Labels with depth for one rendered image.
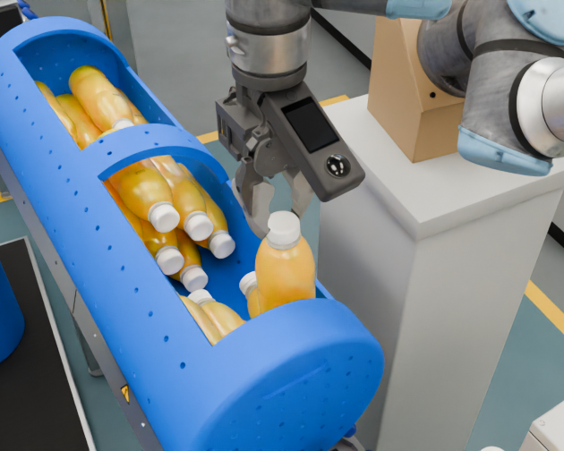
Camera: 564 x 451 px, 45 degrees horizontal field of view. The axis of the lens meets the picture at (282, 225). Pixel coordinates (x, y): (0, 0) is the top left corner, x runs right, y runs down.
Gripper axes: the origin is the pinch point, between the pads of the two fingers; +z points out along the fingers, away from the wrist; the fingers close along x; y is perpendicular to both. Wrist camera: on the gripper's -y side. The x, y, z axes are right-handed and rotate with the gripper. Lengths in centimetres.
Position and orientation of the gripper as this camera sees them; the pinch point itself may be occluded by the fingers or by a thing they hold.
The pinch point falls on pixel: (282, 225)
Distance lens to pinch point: 76.5
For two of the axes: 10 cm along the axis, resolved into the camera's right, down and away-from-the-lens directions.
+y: -5.3, -5.9, 6.1
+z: 0.1, 7.2, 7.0
